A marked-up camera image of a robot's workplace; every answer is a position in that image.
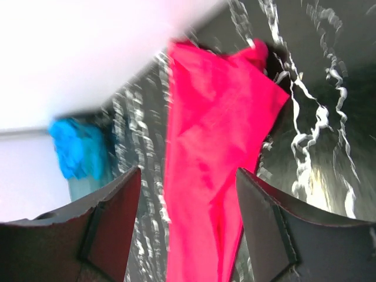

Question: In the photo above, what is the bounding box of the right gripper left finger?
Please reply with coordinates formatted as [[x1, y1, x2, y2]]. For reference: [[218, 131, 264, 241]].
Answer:
[[1, 167, 141, 281]]

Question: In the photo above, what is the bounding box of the blue crumpled t shirt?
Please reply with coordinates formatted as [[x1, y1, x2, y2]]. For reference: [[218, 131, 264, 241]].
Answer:
[[49, 118, 109, 180]]

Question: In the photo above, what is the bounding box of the red t shirt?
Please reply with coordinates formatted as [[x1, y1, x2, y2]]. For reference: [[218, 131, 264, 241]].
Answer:
[[164, 40, 289, 281]]

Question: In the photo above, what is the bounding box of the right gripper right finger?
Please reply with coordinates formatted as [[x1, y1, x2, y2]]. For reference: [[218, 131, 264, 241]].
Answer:
[[236, 169, 375, 281]]

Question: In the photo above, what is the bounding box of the clear teal plastic bin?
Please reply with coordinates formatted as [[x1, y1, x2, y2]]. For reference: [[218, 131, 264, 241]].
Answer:
[[68, 172, 113, 202]]

